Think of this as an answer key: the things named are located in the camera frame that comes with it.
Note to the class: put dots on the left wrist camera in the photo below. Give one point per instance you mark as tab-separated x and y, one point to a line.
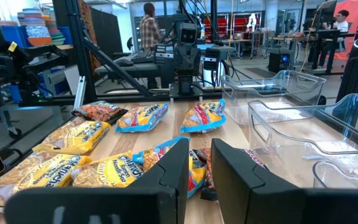
188	33

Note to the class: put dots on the black fire noodle pack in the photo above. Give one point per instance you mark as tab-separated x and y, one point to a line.
99	112
206	168

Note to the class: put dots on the orange bowl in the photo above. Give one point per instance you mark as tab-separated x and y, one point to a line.
39	41

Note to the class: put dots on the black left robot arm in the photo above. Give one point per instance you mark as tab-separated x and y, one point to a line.
163	54

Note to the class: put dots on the black computer tower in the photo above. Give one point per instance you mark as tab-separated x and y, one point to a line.
279	60

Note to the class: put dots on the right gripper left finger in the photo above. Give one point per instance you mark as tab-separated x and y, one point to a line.
160	202

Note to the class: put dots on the white container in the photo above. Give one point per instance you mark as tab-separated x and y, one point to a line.
210	74

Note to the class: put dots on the black partition panel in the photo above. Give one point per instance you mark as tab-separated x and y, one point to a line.
106	31

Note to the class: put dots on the yellow tag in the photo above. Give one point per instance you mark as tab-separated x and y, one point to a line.
12	46

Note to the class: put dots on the orange fabric panel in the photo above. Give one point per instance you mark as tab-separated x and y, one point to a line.
354	18

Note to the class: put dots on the silver aluminium extrusion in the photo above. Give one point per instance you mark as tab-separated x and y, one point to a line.
79	93

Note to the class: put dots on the patterned hanging fabric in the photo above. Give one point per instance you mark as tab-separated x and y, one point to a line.
87	18

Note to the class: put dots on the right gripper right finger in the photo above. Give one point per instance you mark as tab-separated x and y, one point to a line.
244	193

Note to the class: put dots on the black tower fan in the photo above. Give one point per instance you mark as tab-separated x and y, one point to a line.
357	71

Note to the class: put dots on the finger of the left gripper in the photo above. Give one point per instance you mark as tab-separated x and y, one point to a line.
180	84
192	84

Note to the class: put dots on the clear plastic bin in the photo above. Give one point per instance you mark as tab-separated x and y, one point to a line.
238	109
291	140
337	174

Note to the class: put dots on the black caster wheel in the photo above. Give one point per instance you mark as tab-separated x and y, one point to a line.
15	133

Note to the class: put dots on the black keyboard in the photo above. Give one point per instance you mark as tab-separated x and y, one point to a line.
142	57

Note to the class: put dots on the black computer mouse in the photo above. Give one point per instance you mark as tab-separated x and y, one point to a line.
123	62

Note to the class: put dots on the stack of colourful bowls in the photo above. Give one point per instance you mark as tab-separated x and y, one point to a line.
32	17
54	28

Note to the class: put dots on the grey desk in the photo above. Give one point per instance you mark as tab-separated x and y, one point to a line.
120	70

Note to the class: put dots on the black-and-white patterned bowl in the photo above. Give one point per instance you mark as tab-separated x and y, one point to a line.
37	31

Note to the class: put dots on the blue storage crate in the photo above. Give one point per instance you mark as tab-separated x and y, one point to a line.
11	35

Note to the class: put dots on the red shelving unit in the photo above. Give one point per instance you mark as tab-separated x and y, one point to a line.
222	28

